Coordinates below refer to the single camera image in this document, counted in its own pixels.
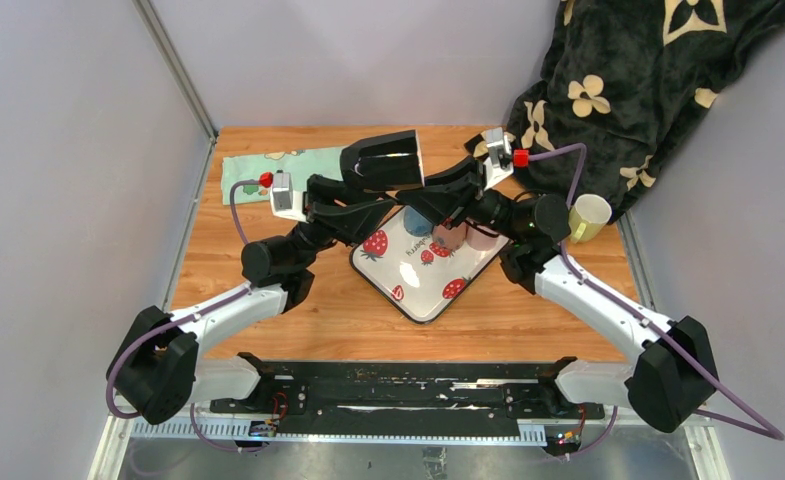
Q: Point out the yellow-green faceted mug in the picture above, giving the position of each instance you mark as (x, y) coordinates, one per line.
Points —
(587, 216)

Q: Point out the aluminium frame post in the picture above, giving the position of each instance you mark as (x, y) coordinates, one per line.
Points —
(164, 44)

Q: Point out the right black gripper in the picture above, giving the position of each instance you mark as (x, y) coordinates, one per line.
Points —
(445, 194)

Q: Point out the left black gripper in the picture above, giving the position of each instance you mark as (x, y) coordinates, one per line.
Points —
(313, 203)

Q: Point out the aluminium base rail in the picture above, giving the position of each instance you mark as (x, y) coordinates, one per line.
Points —
(198, 445)

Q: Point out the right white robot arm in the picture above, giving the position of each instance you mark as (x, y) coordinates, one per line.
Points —
(669, 370)

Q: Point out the dusty pink faceted mug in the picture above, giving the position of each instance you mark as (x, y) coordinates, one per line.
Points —
(450, 238)

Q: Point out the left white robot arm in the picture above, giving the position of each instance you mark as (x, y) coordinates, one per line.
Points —
(161, 365)

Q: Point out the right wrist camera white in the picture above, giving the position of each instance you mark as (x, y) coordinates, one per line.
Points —
(498, 164)

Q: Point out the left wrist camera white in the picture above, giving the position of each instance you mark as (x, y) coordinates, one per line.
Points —
(286, 201)

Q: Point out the mint green printed cloth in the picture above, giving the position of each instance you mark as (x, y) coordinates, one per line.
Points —
(300, 164)

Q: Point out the strawberry print white tray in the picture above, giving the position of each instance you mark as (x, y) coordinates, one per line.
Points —
(419, 278)

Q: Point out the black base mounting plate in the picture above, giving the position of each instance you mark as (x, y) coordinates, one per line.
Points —
(408, 399)

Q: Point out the black floral plush blanket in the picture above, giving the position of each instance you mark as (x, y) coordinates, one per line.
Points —
(624, 84)

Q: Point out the blue dotted mug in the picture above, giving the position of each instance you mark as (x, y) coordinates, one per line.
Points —
(416, 224)

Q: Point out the light pink faceted mug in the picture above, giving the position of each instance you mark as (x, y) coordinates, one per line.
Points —
(480, 238)

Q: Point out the black glossy mug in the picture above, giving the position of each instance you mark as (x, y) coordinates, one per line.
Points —
(382, 163)

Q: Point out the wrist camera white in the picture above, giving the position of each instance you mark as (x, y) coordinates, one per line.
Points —
(498, 164)
(286, 201)

